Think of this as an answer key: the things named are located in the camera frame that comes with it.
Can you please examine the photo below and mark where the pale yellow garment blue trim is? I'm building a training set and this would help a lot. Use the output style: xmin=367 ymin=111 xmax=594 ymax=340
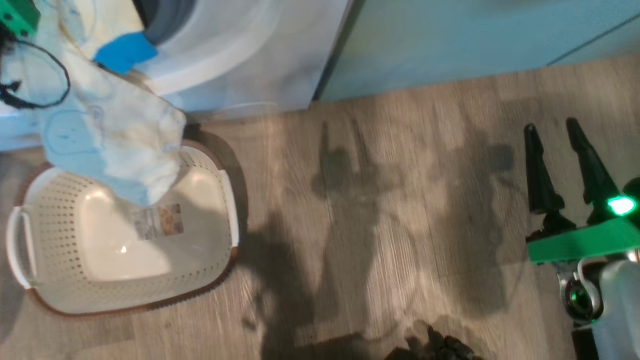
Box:
xmin=0 ymin=0 xmax=187 ymax=207

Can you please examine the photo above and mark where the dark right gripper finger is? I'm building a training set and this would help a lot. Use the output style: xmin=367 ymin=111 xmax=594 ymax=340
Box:
xmin=565 ymin=117 xmax=621 ymax=206
xmin=523 ymin=123 xmax=566 ymax=216

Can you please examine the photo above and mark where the white perforated laundry basket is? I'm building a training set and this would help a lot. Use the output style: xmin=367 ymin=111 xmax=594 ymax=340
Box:
xmin=6 ymin=140 xmax=240 ymax=316

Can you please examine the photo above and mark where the thin black looped gripper cable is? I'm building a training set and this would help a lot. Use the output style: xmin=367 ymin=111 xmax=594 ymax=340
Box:
xmin=0 ymin=37 xmax=71 ymax=110

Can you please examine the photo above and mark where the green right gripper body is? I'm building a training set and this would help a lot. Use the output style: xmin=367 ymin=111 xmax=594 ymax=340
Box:
xmin=527 ymin=218 xmax=640 ymax=265

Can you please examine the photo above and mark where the white front-load washing machine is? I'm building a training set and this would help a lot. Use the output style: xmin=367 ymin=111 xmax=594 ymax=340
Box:
xmin=0 ymin=0 xmax=351 ymax=151

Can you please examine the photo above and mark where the wide teal cabinet front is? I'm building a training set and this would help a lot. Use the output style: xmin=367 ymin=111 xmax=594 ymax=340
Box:
xmin=312 ymin=0 xmax=640 ymax=103

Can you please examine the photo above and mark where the basket product label sticker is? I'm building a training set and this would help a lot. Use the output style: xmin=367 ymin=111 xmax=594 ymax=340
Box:
xmin=131 ymin=203 xmax=184 ymax=240

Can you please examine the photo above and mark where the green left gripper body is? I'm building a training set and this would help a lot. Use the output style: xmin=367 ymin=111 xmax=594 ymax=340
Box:
xmin=0 ymin=0 xmax=41 ymax=37

